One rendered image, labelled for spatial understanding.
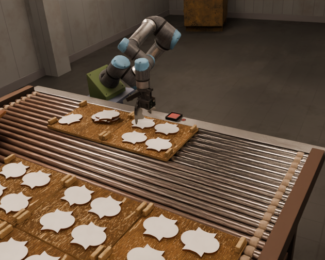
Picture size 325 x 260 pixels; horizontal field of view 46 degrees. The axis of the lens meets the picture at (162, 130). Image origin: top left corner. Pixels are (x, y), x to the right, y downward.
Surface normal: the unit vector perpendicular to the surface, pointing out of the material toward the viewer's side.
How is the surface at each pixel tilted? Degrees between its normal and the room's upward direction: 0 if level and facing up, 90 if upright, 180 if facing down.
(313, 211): 0
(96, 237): 0
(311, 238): 0
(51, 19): 90
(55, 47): 90
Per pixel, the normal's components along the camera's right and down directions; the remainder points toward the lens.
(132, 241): -0.06, -0.87
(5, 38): 0.88, 0.18
